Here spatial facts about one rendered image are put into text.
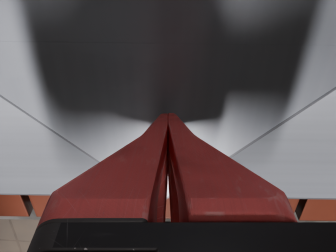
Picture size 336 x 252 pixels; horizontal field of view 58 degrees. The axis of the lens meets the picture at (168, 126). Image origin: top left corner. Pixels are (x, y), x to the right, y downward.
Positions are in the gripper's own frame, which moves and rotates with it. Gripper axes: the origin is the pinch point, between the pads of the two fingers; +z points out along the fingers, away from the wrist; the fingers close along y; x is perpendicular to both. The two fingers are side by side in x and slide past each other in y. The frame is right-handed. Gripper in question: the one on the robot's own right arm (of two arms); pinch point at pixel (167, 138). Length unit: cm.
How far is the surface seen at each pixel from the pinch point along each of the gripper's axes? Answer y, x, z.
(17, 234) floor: 80, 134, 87
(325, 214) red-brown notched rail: -10.5, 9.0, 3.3
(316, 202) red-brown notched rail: -9.6, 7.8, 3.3
